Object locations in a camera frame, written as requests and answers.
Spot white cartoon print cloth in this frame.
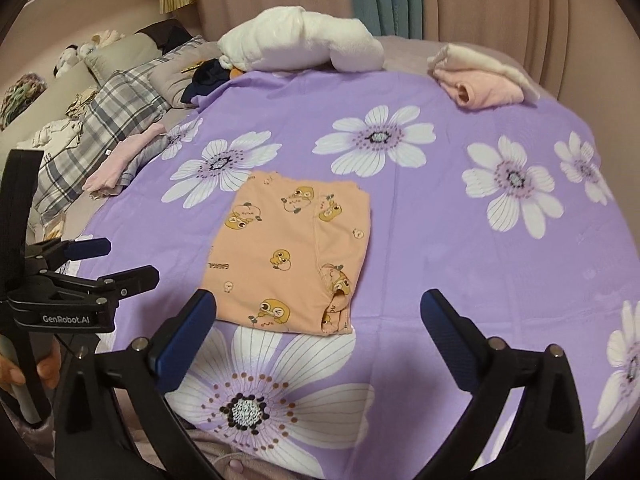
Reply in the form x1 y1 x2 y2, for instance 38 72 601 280
30 87 99 150

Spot person's left hand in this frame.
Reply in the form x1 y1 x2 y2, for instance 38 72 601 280
0 342 62 391

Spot grey pillow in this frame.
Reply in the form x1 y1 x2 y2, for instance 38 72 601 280
147 35 224 107

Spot beige pillow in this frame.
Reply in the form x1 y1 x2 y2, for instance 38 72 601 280
82 35 164 86

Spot multicolour yarn ball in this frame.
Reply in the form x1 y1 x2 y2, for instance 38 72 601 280
0 72 49 132

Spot purple floral bed sheet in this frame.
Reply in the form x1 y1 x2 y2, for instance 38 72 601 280
75 67 633 479

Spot white plush toy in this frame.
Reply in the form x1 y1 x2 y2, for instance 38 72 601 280
52 30 126 79

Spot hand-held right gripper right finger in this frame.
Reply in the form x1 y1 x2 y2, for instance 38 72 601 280
420 288 587 480

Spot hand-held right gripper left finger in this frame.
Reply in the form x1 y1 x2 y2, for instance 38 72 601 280
54 288 218 480

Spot dark brown cushion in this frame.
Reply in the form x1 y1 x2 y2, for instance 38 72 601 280
135 19 194 56

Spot grey plaid blanket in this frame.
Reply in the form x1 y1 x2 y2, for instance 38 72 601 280
32 67 174 232

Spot folded pink garment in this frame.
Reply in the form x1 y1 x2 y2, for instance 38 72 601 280
432 67 525 110

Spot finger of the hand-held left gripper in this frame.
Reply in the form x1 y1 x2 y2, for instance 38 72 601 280
49 237 112 262
56 266 161 307

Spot small light pink garment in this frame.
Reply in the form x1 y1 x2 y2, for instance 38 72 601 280
82 122 168 197

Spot folded cream garment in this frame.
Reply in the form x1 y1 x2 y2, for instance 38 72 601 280
427 44 542 104

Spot white fluffy blanket bundle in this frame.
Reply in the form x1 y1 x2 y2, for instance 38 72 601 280
218 6 385 74

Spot dark navy cloth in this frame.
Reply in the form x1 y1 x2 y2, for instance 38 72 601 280
181 59 236 107

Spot orange cartoon print shirt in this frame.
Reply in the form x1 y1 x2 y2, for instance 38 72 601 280
206 170 374 336

